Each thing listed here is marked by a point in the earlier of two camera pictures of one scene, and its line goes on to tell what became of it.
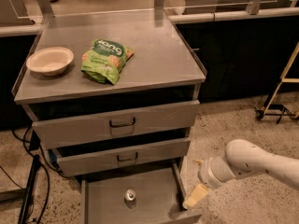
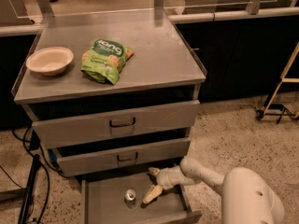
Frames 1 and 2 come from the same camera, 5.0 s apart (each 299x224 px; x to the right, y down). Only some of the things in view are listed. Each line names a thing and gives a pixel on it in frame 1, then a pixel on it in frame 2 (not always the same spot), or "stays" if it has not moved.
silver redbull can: [130, 199] stays
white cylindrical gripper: [206, 173] → [165, 177]
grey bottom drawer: [160, 198] stays
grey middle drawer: [83, 160] stays
